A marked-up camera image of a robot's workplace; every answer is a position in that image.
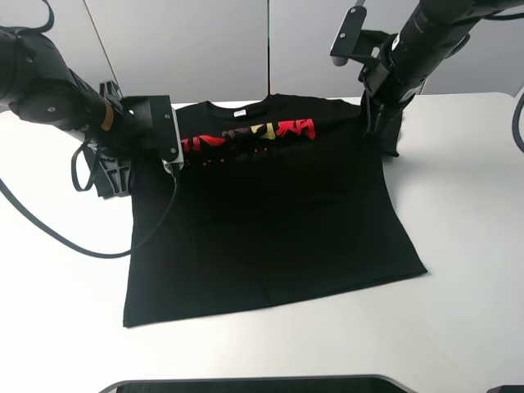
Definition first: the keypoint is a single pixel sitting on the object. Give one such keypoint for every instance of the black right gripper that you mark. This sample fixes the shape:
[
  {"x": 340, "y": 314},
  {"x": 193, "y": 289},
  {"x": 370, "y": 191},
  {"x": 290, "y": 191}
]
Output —
[{"x": 393, "y": 78}]

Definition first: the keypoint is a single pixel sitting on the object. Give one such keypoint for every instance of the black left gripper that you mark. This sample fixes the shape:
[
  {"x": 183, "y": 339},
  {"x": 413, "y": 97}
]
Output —
[{"x": 138, "y": 124}]

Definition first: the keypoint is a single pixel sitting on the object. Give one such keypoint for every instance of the black printed t-shirt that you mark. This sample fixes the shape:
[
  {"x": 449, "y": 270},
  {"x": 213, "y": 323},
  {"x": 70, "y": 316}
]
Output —
[{"x": 280, "y": 201}]

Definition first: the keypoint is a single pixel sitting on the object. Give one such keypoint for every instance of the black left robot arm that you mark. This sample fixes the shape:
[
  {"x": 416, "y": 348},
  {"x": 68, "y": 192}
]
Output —
[{"x": 38, "y": 87}]

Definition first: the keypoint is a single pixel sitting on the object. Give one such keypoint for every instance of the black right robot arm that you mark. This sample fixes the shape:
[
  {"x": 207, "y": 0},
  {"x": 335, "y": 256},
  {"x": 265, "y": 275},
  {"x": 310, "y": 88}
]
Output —
[{"x": 434, "y": 31}]

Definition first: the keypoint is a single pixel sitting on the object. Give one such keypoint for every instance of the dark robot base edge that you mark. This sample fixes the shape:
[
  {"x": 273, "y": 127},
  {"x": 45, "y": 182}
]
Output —
[{"x": 356, "y": 383}]

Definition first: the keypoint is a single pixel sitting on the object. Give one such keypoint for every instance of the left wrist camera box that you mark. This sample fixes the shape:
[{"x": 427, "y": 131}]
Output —
[{"x": 172, "y": 152}]

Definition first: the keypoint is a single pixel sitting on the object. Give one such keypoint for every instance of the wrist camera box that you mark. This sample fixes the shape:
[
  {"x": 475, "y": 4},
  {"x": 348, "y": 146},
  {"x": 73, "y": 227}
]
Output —
[
  {"x": 344, "y": 45},
  {"x": 172, "y": 152}
]

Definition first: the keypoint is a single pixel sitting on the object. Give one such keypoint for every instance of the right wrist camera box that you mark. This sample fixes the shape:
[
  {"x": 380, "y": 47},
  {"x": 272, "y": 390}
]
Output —
[{"x": 344, "y": 45}]

